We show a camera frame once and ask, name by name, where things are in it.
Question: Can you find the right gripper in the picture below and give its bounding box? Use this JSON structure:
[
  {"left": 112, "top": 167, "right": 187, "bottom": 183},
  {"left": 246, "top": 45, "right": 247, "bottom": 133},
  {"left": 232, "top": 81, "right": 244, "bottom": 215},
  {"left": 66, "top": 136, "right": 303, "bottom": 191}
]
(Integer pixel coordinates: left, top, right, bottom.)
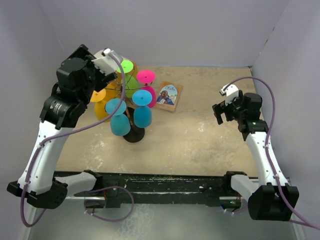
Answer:
[{"left": 213, "top": 92, "right": 246, "bottom": 124}]

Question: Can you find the orange wine glass back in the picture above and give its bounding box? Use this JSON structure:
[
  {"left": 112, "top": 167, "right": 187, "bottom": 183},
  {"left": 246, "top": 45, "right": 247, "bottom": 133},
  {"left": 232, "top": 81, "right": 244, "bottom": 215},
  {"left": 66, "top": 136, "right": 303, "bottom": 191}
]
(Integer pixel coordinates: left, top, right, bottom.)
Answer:
[{"left": 90, "top": 89, "right": 111, "bottom": 121}]

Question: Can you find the orange wine glass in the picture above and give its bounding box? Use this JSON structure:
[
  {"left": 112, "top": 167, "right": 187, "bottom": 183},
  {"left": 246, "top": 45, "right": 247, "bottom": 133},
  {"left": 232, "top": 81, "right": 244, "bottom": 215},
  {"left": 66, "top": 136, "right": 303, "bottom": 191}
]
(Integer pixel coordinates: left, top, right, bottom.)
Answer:
[
  {"left": 105, "top": 76, "right": 123, "bottom": 101},
  {"left": 90, "top": 89, "right": 111, "bottom": 121}
]

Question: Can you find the green wine glass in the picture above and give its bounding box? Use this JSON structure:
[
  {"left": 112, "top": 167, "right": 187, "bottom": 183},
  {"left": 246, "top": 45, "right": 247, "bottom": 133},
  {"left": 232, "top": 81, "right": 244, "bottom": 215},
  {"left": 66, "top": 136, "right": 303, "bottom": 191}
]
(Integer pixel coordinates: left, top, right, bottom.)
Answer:
[{"left": 116, "top": 58, "right": 139, "bottom": 98}]

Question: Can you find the pink wine glass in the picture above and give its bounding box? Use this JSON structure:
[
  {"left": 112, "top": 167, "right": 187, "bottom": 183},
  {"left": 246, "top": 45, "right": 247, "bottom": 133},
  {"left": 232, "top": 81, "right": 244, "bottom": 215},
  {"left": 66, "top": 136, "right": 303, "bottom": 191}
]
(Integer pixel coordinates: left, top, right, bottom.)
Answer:
[{"left": 136, "top": 69, "right": 156, "bottom": 108}]

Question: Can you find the blue wine glass front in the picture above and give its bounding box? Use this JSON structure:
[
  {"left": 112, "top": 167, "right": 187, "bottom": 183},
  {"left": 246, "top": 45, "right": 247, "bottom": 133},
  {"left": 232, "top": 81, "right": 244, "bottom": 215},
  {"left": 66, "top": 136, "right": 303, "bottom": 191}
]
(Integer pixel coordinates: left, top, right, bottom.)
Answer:
[{"left": 105, "top": 98, "right": 131, "bottom": 137}]

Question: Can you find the blue wine glass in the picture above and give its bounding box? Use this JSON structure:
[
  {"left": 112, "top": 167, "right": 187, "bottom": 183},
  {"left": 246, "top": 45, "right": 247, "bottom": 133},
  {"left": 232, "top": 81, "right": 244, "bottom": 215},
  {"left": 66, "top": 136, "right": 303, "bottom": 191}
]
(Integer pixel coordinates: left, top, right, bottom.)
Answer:
[
  {"left": 105, "top": 98, "right": 131, "bottom": 137},
  {"left": 132, "top": 89, "right": 153, "bottom": 128}
]

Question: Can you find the orange wine glass front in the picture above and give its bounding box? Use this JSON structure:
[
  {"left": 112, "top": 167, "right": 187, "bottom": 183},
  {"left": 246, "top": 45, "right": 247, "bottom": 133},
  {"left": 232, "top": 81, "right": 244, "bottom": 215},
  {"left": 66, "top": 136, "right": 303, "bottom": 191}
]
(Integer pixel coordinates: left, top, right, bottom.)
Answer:
[{"left": 105, "top": 76, "right": 123, "bottom": 101}]

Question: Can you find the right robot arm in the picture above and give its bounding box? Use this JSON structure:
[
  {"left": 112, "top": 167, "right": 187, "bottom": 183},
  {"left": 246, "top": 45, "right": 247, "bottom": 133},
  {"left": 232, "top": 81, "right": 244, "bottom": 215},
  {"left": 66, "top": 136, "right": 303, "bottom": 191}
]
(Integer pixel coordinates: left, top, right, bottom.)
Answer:
[{"left": 212, "top": 90, "right": 299, "bottom": 222}]

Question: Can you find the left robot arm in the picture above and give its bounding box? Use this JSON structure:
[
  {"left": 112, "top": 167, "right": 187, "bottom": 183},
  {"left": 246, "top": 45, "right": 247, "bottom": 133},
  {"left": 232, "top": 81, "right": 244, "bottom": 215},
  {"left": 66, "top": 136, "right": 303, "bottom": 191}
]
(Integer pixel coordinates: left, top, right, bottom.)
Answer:
[{"left": 7, "top": 44, "right": 124, "bottom": 209}]

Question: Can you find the metal wine glass rack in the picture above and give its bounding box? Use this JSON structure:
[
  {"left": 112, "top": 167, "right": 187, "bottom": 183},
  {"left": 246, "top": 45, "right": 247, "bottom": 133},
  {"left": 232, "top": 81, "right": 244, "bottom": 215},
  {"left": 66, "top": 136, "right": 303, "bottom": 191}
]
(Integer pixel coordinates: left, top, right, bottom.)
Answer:
[{"left": 107, "top": 65, "right": 151, "bottom": 143}]

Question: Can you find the white cylinder container orange lid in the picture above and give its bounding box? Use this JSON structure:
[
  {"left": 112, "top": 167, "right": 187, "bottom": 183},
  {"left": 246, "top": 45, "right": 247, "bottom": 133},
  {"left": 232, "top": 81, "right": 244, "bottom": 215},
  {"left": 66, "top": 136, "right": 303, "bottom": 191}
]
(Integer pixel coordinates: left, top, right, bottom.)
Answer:
[{"left": 94, "top": 49, "right": 105, "bottom": 59}]

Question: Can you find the orange picture book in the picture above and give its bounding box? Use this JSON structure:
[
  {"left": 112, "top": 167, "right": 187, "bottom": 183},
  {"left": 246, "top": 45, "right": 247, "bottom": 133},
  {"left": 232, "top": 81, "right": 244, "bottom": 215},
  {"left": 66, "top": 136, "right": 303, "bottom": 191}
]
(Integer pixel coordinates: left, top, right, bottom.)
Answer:
[{"left": 155, "top": 81, "right": 183, "bottom": 113}]

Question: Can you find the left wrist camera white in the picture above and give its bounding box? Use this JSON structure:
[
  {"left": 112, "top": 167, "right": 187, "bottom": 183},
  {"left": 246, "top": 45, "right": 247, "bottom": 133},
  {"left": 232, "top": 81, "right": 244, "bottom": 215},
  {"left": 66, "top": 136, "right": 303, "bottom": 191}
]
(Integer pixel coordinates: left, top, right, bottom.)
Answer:
[{"left": 91, "top": 48, "right": 124, "bottom": 76}]

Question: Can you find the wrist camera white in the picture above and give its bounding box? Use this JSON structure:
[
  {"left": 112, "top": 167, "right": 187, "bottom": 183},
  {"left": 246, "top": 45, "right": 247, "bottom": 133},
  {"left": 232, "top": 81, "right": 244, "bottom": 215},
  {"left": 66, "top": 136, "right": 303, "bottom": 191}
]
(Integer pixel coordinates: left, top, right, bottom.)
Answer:
[
  {"left": 219, "top": 84, "right": 239, "bottom": 106},
  {"left": 91, "top": 48, "right": 124, "bottom": 76}
]

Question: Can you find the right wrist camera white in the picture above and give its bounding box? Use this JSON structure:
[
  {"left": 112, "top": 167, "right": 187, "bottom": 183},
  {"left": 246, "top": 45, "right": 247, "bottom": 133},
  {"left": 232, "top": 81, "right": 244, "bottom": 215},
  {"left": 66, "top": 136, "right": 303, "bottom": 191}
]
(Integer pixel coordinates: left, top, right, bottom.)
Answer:
[{"left": 219, "top": 84, "right": 239, "bottom": 106}]

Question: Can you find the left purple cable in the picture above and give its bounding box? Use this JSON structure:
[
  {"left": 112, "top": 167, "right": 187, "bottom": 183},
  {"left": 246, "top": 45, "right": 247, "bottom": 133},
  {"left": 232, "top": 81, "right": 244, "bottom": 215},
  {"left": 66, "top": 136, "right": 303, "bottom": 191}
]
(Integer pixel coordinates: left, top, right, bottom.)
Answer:
[{"left": 19, "top": 52, "right": 136, "bottom": 228}]

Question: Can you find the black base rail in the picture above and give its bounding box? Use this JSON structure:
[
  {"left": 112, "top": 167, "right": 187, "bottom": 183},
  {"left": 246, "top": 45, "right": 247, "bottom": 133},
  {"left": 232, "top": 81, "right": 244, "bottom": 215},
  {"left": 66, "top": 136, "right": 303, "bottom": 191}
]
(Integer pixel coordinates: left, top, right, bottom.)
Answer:
[{"left": 73, "top": 172, "right": 242, "bottom": 209}]

